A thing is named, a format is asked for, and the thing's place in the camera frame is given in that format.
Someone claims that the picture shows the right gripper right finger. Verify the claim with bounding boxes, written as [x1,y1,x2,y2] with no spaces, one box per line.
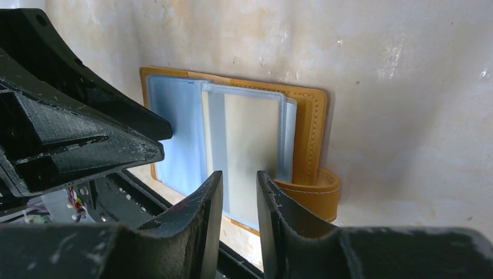
[256,171,492,278]

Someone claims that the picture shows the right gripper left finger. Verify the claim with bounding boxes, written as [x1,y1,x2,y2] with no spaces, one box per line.
[1,171,223,278]

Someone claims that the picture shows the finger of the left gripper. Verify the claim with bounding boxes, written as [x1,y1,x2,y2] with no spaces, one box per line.
[1,8,173,141]
[1,77,165,197]

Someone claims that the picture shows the tan leather card holder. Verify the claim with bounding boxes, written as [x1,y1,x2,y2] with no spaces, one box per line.
[140,66,340,223]

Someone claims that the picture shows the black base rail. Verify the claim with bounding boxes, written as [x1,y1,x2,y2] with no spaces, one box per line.
[72,170,263,278]

